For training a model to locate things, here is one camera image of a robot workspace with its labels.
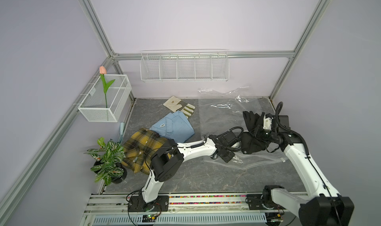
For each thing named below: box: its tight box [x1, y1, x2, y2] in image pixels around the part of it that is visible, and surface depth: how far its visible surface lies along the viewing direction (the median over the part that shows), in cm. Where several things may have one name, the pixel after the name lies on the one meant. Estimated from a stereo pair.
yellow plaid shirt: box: [121, 127, 169, 175], surface depth 93 cm
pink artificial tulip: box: [99, 65, 116, 109], surface depth 82 cm
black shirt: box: [241, 110, 270, 155], surface depth 76 cm
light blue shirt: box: [149, 110, 195, 144], surface depth 104 cm
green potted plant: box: [83, 137, 128, 186], surface depth 66 cm
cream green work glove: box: [162, 95, 196, 119], surface depth 118 cm
